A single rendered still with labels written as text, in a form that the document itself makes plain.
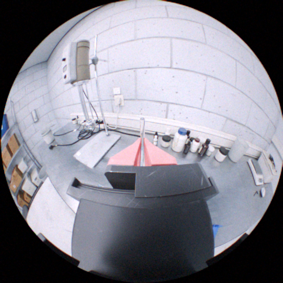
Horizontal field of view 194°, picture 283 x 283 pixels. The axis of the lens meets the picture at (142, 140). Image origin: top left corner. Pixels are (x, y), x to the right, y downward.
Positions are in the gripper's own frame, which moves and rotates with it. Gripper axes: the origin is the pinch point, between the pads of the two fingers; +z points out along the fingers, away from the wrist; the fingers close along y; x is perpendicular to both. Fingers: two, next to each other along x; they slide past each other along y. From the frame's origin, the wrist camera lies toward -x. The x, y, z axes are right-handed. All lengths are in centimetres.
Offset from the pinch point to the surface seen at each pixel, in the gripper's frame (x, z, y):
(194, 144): 18.5, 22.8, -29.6
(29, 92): -69, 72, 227
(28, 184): 80, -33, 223
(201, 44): -44, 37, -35
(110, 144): 22.8, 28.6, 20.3
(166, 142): 20.0, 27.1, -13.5
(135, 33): -52, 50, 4
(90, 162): 23.4, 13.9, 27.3
